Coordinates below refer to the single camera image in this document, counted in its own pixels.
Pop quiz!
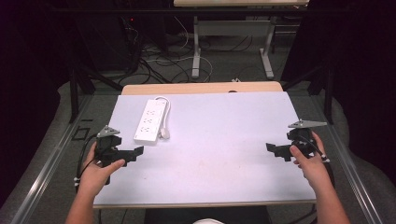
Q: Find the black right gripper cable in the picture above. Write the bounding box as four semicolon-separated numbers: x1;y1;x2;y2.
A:
298;134;336;189

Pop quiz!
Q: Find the white metal desk frame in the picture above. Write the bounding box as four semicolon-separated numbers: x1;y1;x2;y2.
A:
173;0;311;80

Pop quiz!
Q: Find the person's white clothing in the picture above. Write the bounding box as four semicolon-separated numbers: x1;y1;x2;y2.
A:
191;217;226;224

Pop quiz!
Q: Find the aluminium rail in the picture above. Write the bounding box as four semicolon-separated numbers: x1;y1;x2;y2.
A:
8;94;94;224
311;92;385;224

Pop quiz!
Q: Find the black metal stand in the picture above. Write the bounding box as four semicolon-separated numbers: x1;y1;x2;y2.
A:
68;66;125;124
281;63;334;125

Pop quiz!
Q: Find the pale table mat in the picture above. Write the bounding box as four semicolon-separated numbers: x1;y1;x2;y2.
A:
92;91;318;207

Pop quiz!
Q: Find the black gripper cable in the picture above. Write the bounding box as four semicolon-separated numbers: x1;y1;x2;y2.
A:
74;133;99;191
298;134;336;189

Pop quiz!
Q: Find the tangle of floor cables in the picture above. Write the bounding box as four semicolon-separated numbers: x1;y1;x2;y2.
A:
118;15;260;86

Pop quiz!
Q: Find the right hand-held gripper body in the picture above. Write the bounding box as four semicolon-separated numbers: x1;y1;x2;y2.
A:
286;119;328;159

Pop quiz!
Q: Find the person's left hand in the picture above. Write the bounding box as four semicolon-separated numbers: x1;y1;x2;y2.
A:
77;142;126;198

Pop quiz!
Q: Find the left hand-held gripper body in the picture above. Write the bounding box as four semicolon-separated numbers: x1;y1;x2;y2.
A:
93;125;126;186

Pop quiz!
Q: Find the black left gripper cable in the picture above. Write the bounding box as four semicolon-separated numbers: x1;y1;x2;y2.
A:
74;133;99;191

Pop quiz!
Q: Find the person's right hand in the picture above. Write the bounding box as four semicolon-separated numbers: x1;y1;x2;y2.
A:
289;131;332;191

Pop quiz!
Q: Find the white power strip cable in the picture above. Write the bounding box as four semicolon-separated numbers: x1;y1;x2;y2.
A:
153;95;172;140

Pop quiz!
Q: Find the white power strip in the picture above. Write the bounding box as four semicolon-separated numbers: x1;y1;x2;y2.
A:
133;98;166;147

